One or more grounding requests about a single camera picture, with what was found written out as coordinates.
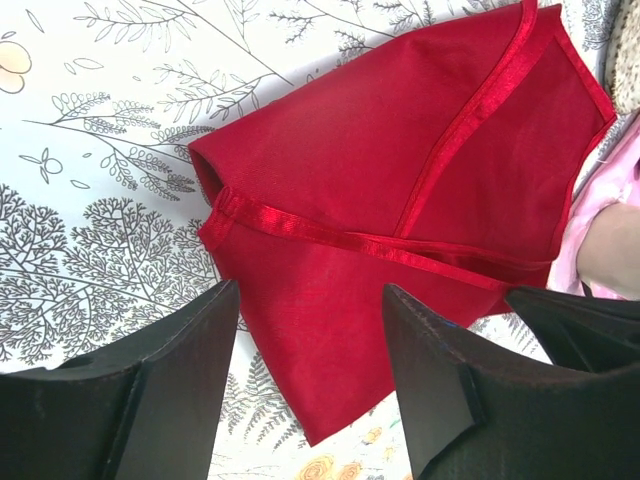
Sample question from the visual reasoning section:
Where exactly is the cream enamel mug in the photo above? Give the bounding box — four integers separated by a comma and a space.
577, 203, 639, 300

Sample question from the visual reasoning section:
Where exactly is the speckled round coaster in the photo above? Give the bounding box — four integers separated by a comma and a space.
603, 0, 640, 115

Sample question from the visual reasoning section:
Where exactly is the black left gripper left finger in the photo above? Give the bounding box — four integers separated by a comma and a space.
1, 281, 240, 479

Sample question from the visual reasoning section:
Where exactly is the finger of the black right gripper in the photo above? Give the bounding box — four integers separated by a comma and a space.
505, 287, 639, 373

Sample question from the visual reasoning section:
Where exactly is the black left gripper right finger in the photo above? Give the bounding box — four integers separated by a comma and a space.
383, 285, 639, 479

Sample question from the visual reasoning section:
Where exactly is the pink placemat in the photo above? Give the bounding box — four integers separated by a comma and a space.
548, 119, 639, 300

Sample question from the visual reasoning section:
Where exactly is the red cloth napkin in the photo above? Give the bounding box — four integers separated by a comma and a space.
189, 1, 616, 445

